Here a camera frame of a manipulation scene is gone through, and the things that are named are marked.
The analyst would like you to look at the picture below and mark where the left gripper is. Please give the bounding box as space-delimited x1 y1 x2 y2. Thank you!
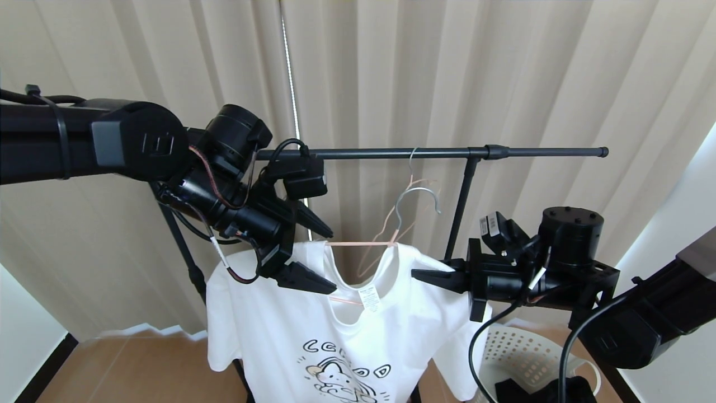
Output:
157 166 338 296

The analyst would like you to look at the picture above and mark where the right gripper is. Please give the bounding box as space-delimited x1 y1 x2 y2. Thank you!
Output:
467 238 553 323

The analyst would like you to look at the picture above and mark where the pink clothes hanger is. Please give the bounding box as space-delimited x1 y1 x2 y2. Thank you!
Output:
326 186 442 306
358 147 441 279

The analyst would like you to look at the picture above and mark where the white printed t-shirt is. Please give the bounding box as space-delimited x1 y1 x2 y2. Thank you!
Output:
206 240 493 403

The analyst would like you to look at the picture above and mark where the white laundry basket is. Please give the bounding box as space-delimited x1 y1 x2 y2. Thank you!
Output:
475 324 602 403

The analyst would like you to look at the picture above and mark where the black clothes rack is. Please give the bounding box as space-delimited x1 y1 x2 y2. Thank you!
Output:
151 146 609 403

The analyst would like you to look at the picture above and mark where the black garment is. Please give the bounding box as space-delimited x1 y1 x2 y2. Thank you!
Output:
495 376 598 403

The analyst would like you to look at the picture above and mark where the beige curtain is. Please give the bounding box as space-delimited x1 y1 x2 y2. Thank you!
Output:
0 0 716 339

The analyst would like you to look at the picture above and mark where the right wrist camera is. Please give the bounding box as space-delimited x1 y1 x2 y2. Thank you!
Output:
479 212 532 258

